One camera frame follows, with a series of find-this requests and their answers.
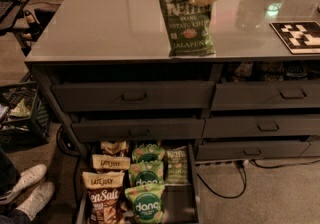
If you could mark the green jalapeno Kettle chip bag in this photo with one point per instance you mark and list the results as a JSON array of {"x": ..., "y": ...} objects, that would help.
[{"x": 187, "y": 27}]

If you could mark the snack bags in top drawer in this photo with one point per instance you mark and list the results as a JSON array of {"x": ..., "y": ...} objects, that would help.
[{"x": 274, "y": 71}]

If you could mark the top left drawer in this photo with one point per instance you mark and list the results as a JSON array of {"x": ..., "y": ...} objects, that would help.
[{"x": 107, "y": 96}]

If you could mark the dark grey drawer cabinet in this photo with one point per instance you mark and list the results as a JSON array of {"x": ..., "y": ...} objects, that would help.
[{"x": 126, "y": 41}]

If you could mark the top right drawer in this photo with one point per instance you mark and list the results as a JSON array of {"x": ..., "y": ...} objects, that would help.
[{"x": 267, "y": 95}]

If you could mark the middle left drawer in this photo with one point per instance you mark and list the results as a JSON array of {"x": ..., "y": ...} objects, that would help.
[{"x": 138, "y": 129}]

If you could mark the rear green Dang chip bag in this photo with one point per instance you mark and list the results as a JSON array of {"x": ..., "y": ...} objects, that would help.
[{"x": 149, "y": 153}]

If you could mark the green dang chip bag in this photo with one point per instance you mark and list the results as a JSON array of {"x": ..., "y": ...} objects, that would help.
[
  {"x": 146, "y": 203},
  {"x": 145, "y": 173},
  {"x": 149, "y": 153}
]

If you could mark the rear green Kettle chip bag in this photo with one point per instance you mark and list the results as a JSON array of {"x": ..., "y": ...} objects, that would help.
[{"x": 177, "y": 166}]

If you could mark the middle right drawer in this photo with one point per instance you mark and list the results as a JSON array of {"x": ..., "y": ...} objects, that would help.
[{"x": 256, "y": 126}]

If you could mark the rear Late July chip bag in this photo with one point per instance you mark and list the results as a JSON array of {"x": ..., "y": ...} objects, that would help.
[{"x": 119, "y": 148}]

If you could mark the late july chip bag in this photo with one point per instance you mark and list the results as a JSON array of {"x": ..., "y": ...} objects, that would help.
[
  {"x": 119, "y": 148},
  {"x": 106, "y": 162},
  {"x": 104, "y": 191}
]

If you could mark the middle green Dang chip bag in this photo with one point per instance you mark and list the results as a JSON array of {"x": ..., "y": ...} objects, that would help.
[{"x": 145, "y": 173}]

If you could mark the middle Late July chip bag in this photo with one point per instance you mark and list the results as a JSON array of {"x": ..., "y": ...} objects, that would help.
[{"x": 106, "y": 162}]

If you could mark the open bottom left drawer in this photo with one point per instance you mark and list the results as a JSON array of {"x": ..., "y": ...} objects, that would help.
[{"x": 180, "y": 202}]

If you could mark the front green Dang chip bag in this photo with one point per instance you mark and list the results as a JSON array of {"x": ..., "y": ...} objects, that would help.
[{"x": 146, "y": 203}]

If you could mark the front Late July chip bag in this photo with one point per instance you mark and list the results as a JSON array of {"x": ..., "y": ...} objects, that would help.
[{"x": 104, "y": 191}]

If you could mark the black white fiducial marker board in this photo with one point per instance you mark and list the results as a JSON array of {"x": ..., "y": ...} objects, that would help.
[{"x": 300, "y": 37}]

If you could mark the black plastic crate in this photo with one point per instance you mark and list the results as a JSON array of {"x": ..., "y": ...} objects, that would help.
[{"x": 25, "y": 116}]

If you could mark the upper white sneaker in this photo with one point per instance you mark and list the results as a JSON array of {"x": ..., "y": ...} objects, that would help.
[{"x": 13, "y": 183}]

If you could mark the white sneaker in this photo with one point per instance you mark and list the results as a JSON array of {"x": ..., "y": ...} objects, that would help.
[
  {"x": 37, "y": 200},
  {"x": 13, "y": 183}
]

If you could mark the lower white sneaker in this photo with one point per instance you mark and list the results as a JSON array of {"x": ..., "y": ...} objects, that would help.
[{"x": 37, "y": 200}]

